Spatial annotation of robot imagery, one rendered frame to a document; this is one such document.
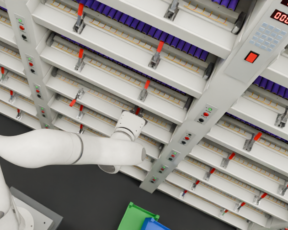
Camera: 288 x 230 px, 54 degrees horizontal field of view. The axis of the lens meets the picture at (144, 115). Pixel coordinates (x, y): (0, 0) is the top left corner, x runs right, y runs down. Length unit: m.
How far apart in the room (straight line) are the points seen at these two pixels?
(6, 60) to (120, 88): 0.58
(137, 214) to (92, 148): 1.12
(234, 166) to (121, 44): 0.72
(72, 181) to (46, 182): 0.16
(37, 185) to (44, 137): 1.25
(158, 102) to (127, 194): 0.97
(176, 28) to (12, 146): 0.49
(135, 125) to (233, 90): 0.42
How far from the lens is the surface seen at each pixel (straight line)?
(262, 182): 1.35
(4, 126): 2.12
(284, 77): 0.80
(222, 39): 0.77
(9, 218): 1.05
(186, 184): 1.63
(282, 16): 0.68
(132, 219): 1.88
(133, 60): 0.91
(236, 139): 1.11
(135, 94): 1.07
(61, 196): 1.90
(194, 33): 0.75
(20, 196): 1.64
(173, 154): 1.30
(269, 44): 0.72
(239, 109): 0.93
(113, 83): 1.08
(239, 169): 1.31
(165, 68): 0.91
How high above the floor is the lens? 1.85
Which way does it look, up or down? 59 degrees down
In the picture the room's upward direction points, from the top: 22 degrees clockwise
